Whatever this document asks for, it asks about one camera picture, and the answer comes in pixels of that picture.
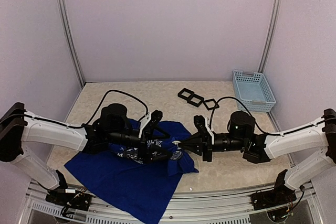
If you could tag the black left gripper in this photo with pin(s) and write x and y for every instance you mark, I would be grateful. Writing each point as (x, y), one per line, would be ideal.
(147, 153)

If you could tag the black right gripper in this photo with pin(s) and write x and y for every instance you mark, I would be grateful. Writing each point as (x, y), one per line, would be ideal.
(203, 148)

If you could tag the sunset painting round brooch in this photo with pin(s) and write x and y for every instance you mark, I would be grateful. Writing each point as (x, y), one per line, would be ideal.
(176, 142)

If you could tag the blue printed t-shirt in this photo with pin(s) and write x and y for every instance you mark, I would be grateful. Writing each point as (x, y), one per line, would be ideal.
(142, 190)

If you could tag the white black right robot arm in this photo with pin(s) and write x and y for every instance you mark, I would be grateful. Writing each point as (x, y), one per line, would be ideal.
(262, 148)

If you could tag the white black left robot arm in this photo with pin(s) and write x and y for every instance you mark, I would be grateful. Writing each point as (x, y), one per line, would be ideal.
(19, 126)

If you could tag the light blue plastic basket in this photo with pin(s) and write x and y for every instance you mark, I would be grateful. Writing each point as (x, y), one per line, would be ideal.
(253, 91)

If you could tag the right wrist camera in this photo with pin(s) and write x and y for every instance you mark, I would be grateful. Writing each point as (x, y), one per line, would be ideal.
(202, 125)

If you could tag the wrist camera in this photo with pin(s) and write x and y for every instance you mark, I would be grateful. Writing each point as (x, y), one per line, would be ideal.
(149, 122)
(202, 125)

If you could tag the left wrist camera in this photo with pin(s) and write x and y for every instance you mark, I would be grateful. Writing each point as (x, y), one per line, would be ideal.
(149, 122)

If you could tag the black square frame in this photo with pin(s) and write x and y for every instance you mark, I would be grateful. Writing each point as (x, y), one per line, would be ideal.
(186, 94)
(195, 100)
(210, 104)

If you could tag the aluminium front rail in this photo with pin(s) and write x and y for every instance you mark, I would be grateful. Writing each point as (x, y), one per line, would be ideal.
(226, 206)

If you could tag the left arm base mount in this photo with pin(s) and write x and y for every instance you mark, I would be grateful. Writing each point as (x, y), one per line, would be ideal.
(72, 198)

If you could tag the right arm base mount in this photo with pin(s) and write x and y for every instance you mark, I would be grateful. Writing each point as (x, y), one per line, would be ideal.
(277, 196)

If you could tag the aluminium corner post right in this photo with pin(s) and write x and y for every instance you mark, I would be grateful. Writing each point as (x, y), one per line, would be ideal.
(270, 35)

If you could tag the aluminium corner post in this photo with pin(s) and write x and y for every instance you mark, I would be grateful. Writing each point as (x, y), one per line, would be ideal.
(70, 42)
(270, 35)

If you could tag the aluminium corner post left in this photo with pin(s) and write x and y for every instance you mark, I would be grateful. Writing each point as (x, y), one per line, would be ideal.
(70, 42)

